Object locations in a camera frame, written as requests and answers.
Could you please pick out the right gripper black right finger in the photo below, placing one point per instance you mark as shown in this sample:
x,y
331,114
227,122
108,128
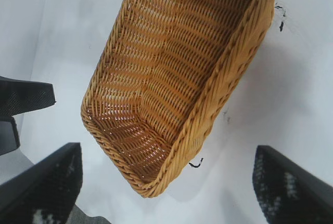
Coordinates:
x,y
294,195

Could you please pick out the small black scrap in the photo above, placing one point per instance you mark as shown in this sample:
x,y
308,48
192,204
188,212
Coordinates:
x,y
193,165

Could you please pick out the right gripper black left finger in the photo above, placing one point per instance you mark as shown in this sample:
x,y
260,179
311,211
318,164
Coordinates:
x,y
39,195

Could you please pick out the woven wicker basket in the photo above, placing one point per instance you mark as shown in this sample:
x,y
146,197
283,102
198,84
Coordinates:
x,y
169,78

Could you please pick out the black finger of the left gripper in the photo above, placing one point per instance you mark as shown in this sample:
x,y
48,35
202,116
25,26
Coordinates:
x,y
23,96
9,135

